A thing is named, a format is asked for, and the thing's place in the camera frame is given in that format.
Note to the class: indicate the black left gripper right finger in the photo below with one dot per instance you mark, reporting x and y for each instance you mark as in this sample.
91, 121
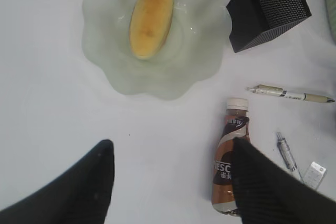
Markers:
264, 193

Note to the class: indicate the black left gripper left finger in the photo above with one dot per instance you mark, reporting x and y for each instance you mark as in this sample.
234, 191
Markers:
82, 194

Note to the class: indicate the brown coffee drink bottle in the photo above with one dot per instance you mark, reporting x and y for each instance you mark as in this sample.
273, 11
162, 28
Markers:
235, 125

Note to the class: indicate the oblong golden bread roll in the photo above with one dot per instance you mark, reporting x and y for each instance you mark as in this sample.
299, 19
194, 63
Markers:
149, 26

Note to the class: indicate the grey white retractable pen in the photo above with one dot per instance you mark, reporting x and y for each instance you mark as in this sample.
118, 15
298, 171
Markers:
287, 157

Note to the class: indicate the beige retractable pen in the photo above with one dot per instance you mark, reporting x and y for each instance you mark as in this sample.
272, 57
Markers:
282, 93

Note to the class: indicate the pale green wavy glass plate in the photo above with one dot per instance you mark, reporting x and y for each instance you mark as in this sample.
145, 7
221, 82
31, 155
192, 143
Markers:
193, 50

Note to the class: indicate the black mesh pen holder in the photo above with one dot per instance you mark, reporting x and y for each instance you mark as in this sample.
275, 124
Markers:
255, 22

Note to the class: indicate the clear plastic ruler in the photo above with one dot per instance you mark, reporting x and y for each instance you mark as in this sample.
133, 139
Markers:
314, 175

